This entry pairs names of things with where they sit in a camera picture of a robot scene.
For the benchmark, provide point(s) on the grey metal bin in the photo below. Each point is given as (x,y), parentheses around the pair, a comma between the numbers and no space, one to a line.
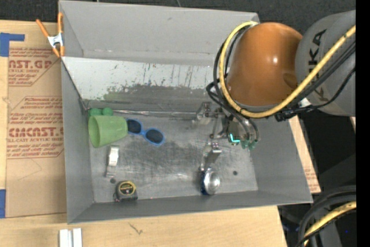
(173,159)

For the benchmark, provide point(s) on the black and yellow tape measure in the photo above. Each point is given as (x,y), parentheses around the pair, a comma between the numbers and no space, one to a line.
(126,190)

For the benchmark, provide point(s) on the silver and blue can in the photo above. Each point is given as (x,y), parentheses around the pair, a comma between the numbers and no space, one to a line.
(210,182)

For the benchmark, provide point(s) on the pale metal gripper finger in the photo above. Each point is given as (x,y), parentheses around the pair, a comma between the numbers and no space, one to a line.
(205,110)
(211,154)

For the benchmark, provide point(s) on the small green round toy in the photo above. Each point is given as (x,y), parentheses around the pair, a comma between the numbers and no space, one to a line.
(107,111)

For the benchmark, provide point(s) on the white plastic clip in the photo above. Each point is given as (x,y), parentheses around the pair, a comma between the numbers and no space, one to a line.
(114,155)

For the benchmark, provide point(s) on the green plastic cup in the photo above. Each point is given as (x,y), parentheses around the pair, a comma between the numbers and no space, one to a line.
(107,130)

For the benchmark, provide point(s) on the brown cardboard board red print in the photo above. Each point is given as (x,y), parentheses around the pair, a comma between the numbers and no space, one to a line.
(34,124)

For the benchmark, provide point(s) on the blue sunglasses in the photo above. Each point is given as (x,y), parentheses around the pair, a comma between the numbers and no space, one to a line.
(152,136)

